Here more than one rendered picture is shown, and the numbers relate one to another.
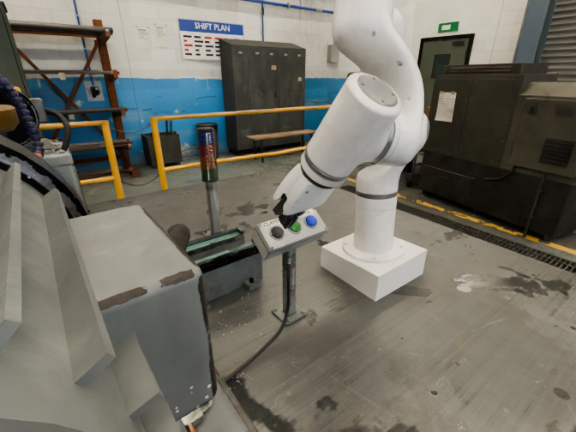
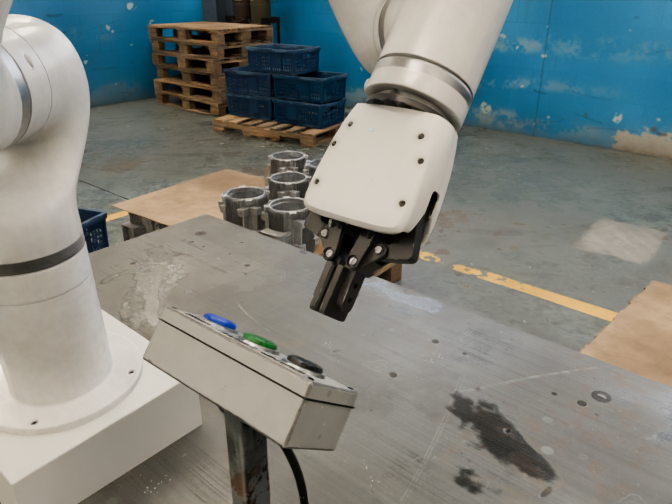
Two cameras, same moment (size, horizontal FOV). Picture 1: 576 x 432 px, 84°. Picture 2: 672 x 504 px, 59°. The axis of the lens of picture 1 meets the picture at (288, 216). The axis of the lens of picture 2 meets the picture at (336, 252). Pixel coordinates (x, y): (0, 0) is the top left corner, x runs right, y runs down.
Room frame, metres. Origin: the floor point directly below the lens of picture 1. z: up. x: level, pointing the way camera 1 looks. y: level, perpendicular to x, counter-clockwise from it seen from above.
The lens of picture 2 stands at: (0.69, 0.40, 1.34)
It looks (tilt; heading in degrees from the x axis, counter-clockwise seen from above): 25 degrees down; 257
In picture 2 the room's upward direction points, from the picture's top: straight up
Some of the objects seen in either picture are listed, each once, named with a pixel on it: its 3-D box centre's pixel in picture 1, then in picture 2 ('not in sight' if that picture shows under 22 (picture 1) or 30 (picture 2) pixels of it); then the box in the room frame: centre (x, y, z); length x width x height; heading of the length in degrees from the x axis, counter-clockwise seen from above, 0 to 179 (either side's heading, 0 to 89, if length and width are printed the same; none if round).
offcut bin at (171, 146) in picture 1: (161, 141); not in sight; (5.33, 2.10, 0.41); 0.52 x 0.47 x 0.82; 126
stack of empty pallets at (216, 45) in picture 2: not in sight; (212, 66); (0.49, -6.84, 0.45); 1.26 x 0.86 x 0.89; 126
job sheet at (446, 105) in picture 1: (445, 106); not in sight; (3.67, -1.72, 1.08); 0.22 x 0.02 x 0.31; 26
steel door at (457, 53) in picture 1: (437, 87); not in sight; (7.18, -3.13, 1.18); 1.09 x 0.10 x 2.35; 36
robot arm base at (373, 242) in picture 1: (374, 221); (47, 318); (0.89, -0.27, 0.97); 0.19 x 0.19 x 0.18
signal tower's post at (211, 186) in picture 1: (211, 184); not in sight; (1.14, 0.29, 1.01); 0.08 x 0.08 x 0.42; 38
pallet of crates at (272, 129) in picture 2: not in sight; (284, 89); (-0.12, -5.34, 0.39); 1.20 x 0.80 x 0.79; 134
